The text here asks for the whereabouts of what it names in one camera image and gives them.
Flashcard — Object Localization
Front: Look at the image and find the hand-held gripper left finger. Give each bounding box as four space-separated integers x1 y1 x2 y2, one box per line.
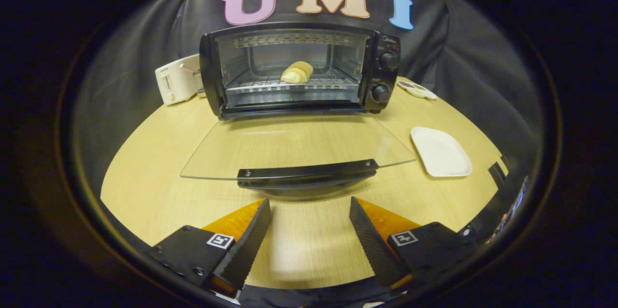
147 197 272 299

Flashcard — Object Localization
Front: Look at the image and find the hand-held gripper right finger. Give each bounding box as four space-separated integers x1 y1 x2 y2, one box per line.
349 196 478 289

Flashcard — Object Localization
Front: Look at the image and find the black toaster oven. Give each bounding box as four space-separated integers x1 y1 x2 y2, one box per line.
180 22 417 198

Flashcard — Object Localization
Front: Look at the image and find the pale bread roll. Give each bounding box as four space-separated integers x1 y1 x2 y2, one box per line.
281 61 314 84

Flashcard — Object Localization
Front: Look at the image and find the white pop-up toaster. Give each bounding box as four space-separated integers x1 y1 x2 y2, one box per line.
155 54 203 106

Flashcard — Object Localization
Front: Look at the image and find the white square plate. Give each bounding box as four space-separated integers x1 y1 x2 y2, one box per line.
410 127 473 178

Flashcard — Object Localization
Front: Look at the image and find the black bar-shaped object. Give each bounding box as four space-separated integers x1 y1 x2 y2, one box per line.
488 162 508 188

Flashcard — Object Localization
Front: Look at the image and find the white divided seasoning dish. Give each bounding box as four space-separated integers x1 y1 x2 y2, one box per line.
397 80 438 101

